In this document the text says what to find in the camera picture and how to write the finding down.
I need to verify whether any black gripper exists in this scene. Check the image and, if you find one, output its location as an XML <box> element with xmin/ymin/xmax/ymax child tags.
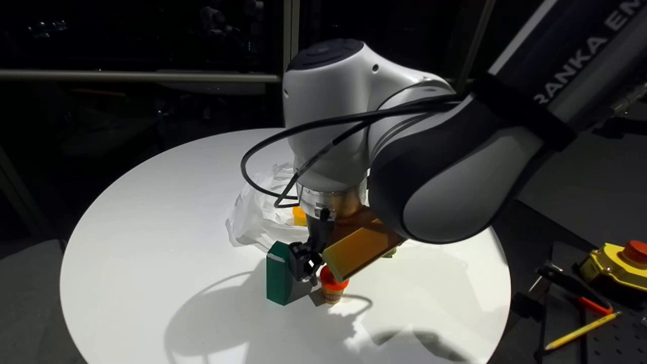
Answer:
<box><xmin>288</xmin><ymin>228</ymin><xmax>331</xmax><ymax>283</ymax></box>

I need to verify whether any green rectangular box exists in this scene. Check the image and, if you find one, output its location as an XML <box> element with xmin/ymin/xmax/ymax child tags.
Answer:
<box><xmin>266</xmin><ymin>242</ymin><xmax>294</xmax><ymax>305</ymax></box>

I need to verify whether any orange-lidded play-doh can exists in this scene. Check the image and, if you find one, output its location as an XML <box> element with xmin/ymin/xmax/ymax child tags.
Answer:
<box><xmin>319</xmin><ymin>265</ymin><xmax>348</xmax><ymax>294</ymax></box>

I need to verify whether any white plastic bag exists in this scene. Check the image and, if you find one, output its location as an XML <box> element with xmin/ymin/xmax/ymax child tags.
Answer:
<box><xmin>226</xmin><ymin>162</ymin><xmax>307</xmax><ymax>251</ymax></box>

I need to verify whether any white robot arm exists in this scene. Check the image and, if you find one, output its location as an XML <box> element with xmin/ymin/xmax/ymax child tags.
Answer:
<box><xmin>282</xmin><ymin>0</ymin><xmax>647</xmax><ymax>245</ymax></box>

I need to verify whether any metal window railing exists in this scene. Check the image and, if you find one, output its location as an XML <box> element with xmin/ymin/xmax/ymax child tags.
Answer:
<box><xmin>0</xmin><ymin>0</ymin><xmax>301</xmax><ymax>129</ymax></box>

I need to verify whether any yellow pencil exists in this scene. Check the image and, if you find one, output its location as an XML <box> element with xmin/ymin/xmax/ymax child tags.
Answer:
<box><xmin>544</xmin><ymin>312</ymin><xmax>623</xmax><ymax>352</ymax></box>

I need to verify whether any yellow emergency stop button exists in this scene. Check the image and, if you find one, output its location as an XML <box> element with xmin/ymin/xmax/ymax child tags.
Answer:
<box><xmin>580</xmin><ymin>240</ymin><xmax>647</xmax><ymax>292</ymax></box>

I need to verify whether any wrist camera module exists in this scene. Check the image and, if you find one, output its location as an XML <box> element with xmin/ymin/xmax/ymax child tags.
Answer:
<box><xmin>322</xmin><ymin>209</ymin><xmax>405</xmax><ymax>282</ymax></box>

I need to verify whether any red-handled black tool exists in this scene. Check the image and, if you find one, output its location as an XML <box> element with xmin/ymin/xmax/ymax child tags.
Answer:
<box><xmin>538</xmin><ymin>263</ymin><xmax>614</xmax><ymax>316</ymax></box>

